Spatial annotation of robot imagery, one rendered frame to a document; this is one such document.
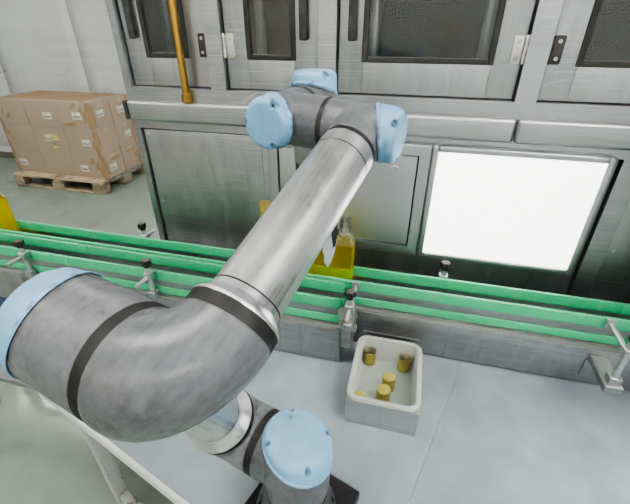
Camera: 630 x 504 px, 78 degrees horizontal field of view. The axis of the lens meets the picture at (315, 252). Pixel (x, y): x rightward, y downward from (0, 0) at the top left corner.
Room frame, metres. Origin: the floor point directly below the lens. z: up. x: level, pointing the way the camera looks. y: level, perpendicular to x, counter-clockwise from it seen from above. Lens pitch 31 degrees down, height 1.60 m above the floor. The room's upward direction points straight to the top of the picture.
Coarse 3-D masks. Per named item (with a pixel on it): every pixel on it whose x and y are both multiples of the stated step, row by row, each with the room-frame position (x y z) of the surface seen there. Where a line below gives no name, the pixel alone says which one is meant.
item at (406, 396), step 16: (368, 336) 0.82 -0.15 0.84; (384, 352) 0.80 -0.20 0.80; (400, 352) 0.79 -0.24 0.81; (416, 352) 0.77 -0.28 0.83; (352, 368) 0.70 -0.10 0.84; (368, 368) 0.77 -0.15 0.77; (384, 368) 0.77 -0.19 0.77; (416, 368) 0.71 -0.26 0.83; (352, 384) 0.65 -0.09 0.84; (368, 384) 0.71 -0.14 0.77; (400, 384) 0.71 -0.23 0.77; (416, 384) 0.65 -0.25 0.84; (368, 400) 0.60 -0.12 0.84; (400, 400) 0.66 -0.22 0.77; (416, 400) 0.60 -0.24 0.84
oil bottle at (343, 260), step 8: (344, 240) 0.94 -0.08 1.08; (352, 240) 0.94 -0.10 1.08; (336, 248) 0.94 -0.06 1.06; (344, 248) 0.93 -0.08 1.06; (352, 248) 0.93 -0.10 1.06; (336, 256) 0.94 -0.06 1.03; (344, 256) 0.93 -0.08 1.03; (352, 256) 0.93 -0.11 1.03; (336, 264) 0.94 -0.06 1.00; (344, 264) 0.93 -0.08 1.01; (352, 264) 0.94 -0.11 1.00; (336, 272) 0.94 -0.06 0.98; (344, 272) 0.93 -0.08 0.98; (352, 272) 0.95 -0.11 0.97
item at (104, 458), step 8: (88, 440) 0.72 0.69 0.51; (96, 448) 0.72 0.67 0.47; (104, 448) 0.74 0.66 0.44; (96, 456) 0.72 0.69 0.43; (104, 456) 0.73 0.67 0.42; (112, 456) 0.75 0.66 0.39; (104, 464) 0.72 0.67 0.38; (112, 464) 0.74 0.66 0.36; (104, 472) 0.72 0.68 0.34; (112, 472) 0.73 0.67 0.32; (120, 472) 0.75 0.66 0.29; (112, 480) 0.72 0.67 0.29; (120, 480) 0.74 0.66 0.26; (112, 488) 0.72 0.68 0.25; (120, 488) 0.73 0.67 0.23; (120, 496) 0.72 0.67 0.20; (128, 496) 0.72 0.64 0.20
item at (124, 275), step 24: (0, 264) 1.12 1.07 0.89; (24, 264) 1.09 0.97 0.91; (48, 264) 1.07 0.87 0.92; (72, 264) 1.04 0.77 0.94; (96, 264) 1.01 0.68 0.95; (120, 264) 1.00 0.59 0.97; (144, 288) 0.98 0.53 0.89; (168, 288) 0.95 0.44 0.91; (288, 312) 0.86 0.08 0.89; (312, 312) 0.84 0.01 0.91; (336, 312) 0.83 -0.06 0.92
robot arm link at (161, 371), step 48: (336, 144) 0.46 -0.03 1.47; (384, 144) 0.49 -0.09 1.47; (288, 192) 0.39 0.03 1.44; (336, 192) 0.40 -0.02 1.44; (288, 240) 0.33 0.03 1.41; (192, 288) 0.30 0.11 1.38; (240, 288) 0.28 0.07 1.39; (288, 288) 0.30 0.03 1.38; (144, 336) 0.23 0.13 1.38; (192, 336) 0.23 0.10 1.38; (240, 336) 0.24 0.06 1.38; (96, 384) 0.20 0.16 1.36; (144, 384) 0.20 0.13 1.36; (192, 384) 0.21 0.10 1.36; (240, 384) 0.23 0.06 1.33; (144, 432) 0.19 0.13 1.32
